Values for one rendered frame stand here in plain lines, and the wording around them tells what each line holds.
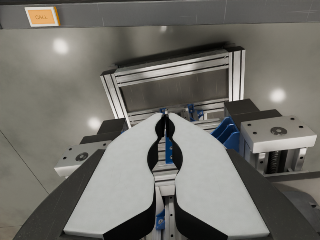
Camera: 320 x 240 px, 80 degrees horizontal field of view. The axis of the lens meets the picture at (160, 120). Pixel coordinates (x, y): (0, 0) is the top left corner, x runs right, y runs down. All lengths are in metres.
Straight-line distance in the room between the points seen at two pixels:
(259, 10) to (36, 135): 1.89
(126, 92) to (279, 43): 1.04
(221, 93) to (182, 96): 0.24
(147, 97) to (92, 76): 0.47
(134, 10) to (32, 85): 1.44
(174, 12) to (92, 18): 0.15
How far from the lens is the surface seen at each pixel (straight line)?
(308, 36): 1.63
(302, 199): 0.57
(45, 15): 0.43
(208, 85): 1.25
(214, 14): 0.40
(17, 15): 0.47
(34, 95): 1.79
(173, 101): 1.26
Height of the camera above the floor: 1.34
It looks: 58 degrees down
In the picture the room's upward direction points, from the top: 177 degrees counter-clockwise
